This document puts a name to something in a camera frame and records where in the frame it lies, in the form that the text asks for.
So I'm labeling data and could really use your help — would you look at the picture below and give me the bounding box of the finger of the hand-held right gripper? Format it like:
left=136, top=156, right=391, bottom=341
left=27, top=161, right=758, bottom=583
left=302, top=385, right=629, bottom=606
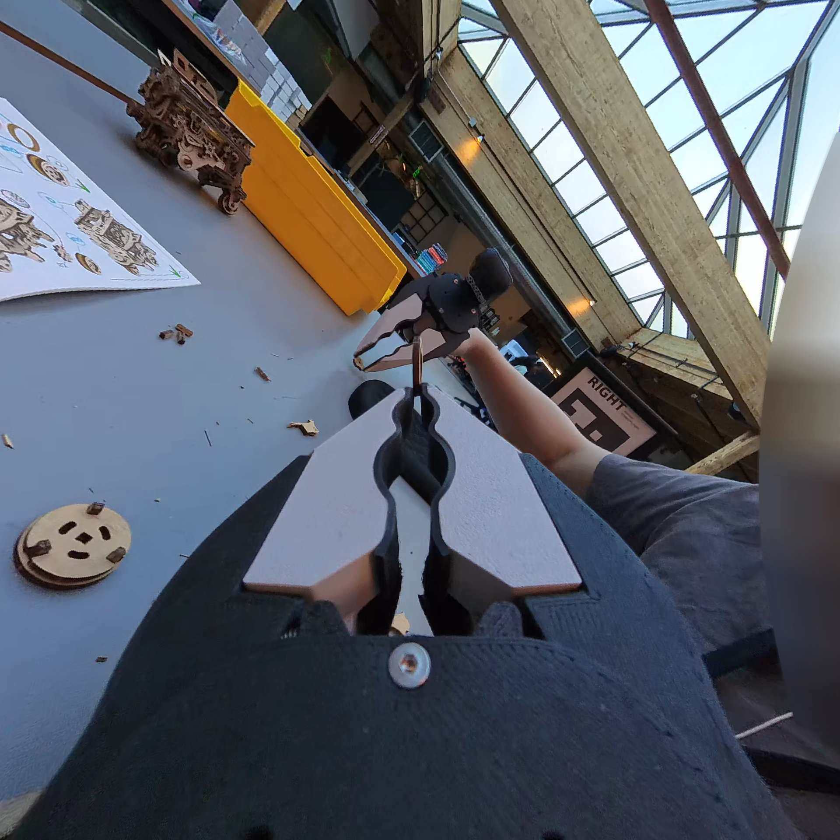
left=353, top=331, right=429, bottom=375
left=356, top=310, right=431, bottom=358

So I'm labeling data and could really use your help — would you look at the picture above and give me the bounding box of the assembled wooden model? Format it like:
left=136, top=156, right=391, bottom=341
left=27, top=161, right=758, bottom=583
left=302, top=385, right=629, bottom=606
left=126, top=49, right=256, bottom=216

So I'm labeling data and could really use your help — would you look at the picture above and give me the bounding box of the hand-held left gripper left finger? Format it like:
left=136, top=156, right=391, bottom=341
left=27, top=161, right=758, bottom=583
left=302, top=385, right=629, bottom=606
left=243, top=387, right=417, bottom=636

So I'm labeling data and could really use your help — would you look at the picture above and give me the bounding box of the black strap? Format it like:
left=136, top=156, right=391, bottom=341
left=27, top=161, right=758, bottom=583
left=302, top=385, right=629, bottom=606
left=701, top=626, right=780, bottom=681

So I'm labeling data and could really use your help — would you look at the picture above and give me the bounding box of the thin white cable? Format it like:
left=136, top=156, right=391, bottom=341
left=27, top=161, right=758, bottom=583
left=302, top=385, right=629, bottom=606
left=735, top=712, right=795, bottom=740

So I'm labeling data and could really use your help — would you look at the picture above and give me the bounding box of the stack of white boxes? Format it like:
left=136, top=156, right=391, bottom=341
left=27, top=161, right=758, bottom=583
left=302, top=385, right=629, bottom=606
left=217, top=0, right=313, bottom=123

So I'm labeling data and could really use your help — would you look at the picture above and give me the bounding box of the framed marker sign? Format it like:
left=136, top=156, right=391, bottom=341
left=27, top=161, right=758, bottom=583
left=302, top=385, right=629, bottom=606
left=548, top=364, right=660, bottom=459

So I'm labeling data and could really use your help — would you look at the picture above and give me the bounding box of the yellow storage bin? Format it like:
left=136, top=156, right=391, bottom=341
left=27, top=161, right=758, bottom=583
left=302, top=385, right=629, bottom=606
left=225, top=79, right=408, bottom=317

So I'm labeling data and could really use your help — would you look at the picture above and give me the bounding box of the slotted wooden disc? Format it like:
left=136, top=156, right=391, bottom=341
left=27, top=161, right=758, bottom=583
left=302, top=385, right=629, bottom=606
left=14, top=502, right=133, bottom=590

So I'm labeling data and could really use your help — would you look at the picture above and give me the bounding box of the grey desk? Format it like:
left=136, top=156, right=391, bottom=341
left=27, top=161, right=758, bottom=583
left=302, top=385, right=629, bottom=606
left=0, top=0, right=473, bottom=802

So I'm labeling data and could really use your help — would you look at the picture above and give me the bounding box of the person's dark shirt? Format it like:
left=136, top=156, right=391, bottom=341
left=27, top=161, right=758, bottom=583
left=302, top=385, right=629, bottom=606
left=584, top=453, right=840, bottom=840

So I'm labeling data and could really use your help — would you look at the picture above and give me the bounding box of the person's right forearm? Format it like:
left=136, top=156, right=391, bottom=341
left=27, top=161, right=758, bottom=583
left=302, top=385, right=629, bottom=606
left=459, top=330, right=613, bottom=500

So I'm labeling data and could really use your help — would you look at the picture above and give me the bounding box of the open instruction booklet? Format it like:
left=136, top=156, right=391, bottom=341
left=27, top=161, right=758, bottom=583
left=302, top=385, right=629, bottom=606
left=0, top=97, right=202, bottom=303

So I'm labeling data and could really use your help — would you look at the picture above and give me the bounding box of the skylight window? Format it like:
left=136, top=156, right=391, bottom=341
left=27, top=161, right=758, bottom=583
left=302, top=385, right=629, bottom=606
left=458, top=0, right=840, bottom=340

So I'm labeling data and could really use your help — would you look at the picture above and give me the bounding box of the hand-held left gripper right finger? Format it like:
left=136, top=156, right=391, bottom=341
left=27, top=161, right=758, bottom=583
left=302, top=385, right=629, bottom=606
left=420, top=385, right=584, bottom=635

